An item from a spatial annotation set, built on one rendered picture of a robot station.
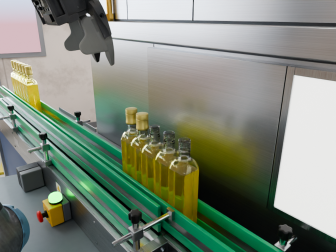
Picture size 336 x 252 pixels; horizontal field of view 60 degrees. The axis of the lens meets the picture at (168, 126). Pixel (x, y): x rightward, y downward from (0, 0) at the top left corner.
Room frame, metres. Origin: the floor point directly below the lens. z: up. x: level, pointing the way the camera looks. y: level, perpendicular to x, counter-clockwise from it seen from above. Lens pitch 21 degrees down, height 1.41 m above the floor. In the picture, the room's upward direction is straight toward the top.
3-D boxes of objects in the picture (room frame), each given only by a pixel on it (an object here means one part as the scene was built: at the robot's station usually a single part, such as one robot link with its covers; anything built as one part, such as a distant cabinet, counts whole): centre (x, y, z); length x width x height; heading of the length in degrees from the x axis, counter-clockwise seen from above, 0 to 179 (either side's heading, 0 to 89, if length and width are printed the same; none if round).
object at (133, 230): (0.55, 0.05, 0.95); 0.17 x 0.03 x 0.12; 130
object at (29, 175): (1.04, 0.57, 0.79); 0.08 x 0.08 x 0.08; 40
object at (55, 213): (0.83, 0.38, 0.79); 0.07 x 0.07 x 0.07; 40
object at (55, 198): (0.83, 0.38, 0.84); 0.04 x 0.04 x 0.03
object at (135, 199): (1.28, 0.59, 0.93); 1.75 x 0.01 x 0.08; 40
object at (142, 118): (0.76, 0.07, 1.14); 0.04 x 0.04 x 0.04
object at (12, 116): (1.32, 0.77, 0.94); 0.07 x 0.04 x 0.13; 130
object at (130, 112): (0.80, 0.11, 1.14); 0.04 x 0.04 x 0.04
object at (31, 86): (1.56, 0.74, 1.02); 0.06 x 0.06 x 0.28; 40
